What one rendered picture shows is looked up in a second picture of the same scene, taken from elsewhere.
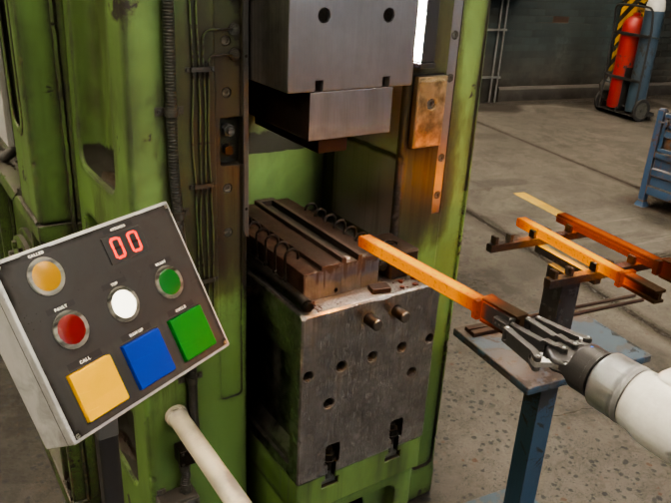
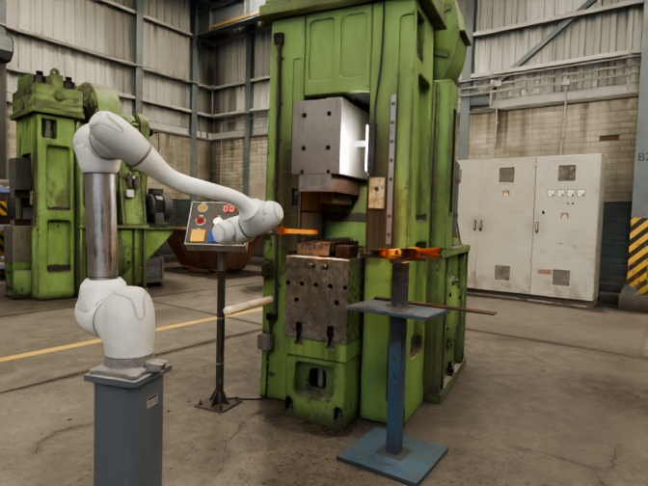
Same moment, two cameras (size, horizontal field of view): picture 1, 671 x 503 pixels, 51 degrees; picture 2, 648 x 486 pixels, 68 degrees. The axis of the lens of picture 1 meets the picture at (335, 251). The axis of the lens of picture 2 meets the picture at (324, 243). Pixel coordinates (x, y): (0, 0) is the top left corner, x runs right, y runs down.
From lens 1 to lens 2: 238 cm
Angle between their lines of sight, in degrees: 62
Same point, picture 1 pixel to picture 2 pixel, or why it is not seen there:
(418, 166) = (376, 218)
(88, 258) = (216, 208)
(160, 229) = not seen: hidden behind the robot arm
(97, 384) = (197, 233)
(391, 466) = (330, 354)
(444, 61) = (386, 171)
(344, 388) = (304, 295)
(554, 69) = not seen: outside the picture
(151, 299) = not seen: hidden behind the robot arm
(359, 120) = (317, 185)
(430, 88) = (375, 181)
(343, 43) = (310, 157)
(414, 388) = (338, 313)
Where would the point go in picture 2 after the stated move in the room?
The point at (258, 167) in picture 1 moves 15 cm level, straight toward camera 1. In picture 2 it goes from (353, 228) to (335, 228)
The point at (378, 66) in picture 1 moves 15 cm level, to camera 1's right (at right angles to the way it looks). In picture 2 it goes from (324, 165) to (338, 163)
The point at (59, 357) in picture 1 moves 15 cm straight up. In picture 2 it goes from (193, 225) to (194, 198)
